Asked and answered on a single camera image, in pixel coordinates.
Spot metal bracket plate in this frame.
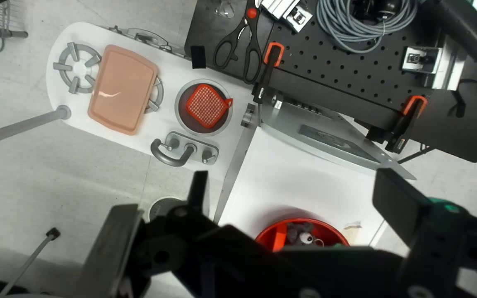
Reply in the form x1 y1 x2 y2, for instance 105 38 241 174
400 45 440 74
279 3 314 33

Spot grey toy stove burner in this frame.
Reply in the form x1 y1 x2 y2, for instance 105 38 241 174
144 74 167 114
51 41 104 96

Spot white toy kitchen cabinet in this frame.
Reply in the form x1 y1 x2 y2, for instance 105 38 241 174
211 99 417 253

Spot grey round sink basin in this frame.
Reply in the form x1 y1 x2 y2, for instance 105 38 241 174
175 79 235 136

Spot aluminium extrusion bar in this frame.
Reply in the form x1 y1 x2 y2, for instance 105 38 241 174
260 0 301 20
428 48 467 94

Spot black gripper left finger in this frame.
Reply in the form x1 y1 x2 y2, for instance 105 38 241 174
79 204 144 298

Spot grey coiled cable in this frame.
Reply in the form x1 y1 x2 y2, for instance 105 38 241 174
314 0 420 56

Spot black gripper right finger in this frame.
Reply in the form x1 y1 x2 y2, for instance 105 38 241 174
370 167 435 247

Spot thin grey floor wires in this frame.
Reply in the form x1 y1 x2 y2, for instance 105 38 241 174
107 23 187 60

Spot black cylinder teal band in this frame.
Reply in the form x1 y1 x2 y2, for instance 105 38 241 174
419 0 477 63

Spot black scissors orange pivot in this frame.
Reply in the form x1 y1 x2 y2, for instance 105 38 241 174
211 3 266 83

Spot small black block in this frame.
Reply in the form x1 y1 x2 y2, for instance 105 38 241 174
188 45 207 69

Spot black clamp orange handle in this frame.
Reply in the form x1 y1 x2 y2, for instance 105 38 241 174
250 41 288 104
382 93 430 154

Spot pink plastic tray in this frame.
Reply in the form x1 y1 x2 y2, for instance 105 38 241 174
86 43 160 136

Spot white toy kitchen counter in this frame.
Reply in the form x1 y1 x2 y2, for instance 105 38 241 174
44 20 258 179

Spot red plastic bowl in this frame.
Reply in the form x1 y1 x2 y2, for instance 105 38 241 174
253 215 351 255

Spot black pegboard table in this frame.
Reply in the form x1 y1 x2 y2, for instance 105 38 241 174
183 0 477 165

